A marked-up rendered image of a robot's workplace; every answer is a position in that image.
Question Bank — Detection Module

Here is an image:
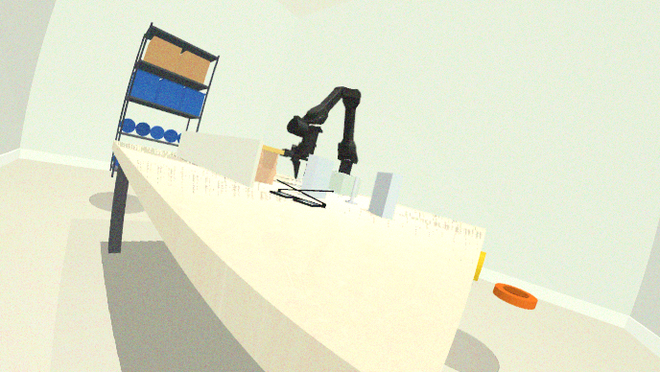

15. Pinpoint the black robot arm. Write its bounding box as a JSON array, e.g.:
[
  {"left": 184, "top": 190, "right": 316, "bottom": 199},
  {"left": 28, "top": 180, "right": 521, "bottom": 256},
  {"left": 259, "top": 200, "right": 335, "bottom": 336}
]
[{"left": 287, "top": 86, "right": 362, "bottom": 175}]

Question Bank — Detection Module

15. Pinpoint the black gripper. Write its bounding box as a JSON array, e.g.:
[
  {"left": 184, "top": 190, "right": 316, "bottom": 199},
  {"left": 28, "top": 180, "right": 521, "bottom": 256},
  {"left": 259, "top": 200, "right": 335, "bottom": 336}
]
[{"left": 282, "top": 139, "right": 317, "bottom": 179}]

